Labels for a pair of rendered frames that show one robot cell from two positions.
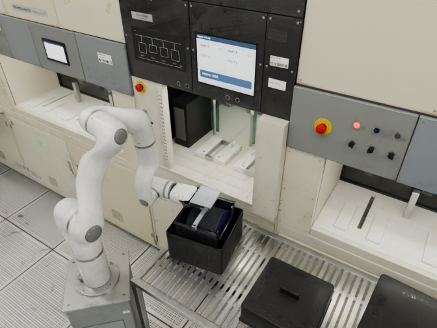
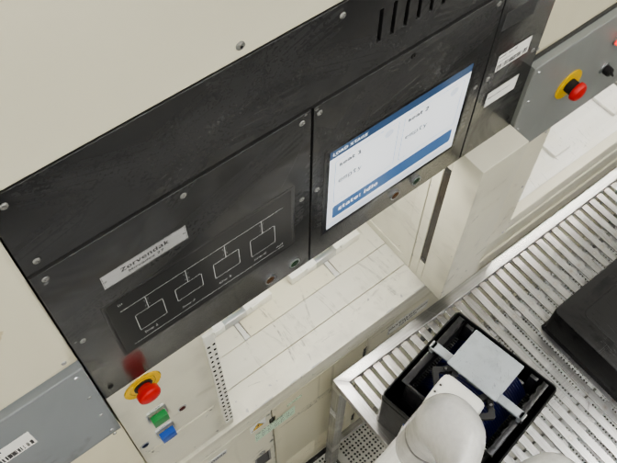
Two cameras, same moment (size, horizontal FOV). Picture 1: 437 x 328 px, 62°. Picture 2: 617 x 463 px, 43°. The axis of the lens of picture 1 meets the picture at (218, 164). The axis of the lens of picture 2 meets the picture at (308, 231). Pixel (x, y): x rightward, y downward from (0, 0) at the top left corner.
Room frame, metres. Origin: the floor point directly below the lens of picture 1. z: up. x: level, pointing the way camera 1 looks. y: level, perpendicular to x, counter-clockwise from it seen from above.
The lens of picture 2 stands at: (1.36, 0.72, 2.58)
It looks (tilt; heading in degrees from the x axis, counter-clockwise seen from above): 59 degrees down; 288
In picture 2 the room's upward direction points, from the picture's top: 1 degrees clockwise
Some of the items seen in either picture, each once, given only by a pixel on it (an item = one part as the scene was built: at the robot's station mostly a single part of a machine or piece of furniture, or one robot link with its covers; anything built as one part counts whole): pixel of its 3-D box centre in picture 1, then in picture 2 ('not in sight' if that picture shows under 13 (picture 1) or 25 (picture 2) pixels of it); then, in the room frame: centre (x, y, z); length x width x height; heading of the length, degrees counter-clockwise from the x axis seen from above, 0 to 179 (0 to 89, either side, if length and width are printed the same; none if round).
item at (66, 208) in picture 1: (77, 227); not in sight; (1.03, 0.57, 1.07); 0.19 x 0.12 x 0.24; 48
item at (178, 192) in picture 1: (182, 193); (448, 410); (1.24, 0.16, 1.06); 0.11 x 0.10 x 0.07; 67
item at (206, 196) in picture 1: (205, 220); (469, 392); (1.20, 0.06, 0.93); 0.24 x 0.20 x 0.32; 157
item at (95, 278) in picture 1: (93, 265); not in sight; (1.01, 0.55, 0.85); 0.19 x 0.19 x 0.18
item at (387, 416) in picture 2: (206, 233); (463, 403); (1.20, 0.06, 0.85); 0.28 x 0.28 x 0.17; 67
